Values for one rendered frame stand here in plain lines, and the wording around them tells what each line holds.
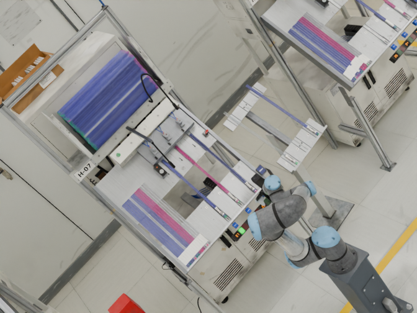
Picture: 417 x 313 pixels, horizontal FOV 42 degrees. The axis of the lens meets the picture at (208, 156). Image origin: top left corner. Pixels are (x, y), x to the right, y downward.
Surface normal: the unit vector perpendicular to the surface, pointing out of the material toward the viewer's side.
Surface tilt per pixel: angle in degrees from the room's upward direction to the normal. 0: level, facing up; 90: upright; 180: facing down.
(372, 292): 90
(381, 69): 90
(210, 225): 46
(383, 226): 0
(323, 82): 0
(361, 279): 90
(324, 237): 7
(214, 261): 90
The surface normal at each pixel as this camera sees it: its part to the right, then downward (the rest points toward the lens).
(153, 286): -0.54, -0.65
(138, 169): 0.00, -0.25
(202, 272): 0.52, 0.26
